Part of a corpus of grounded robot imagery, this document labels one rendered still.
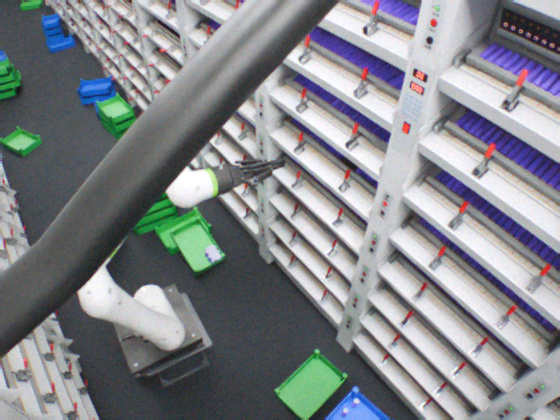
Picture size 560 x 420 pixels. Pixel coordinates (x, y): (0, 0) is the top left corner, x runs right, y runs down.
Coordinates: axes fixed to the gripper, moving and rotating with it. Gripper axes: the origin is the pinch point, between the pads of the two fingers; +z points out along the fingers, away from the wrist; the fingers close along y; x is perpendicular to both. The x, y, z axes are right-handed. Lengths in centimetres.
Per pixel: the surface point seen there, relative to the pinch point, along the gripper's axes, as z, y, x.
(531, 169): 20, 67, 38
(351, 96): 12.6, 12.9, 30.5
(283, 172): 27.7, -22.9, -26.4
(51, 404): -90, 16, -57
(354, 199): 22.2, 20.7, -7.6
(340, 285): 37, 21, -64
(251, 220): 40, -52, -85
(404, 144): 12.6, 35.9, 27.1
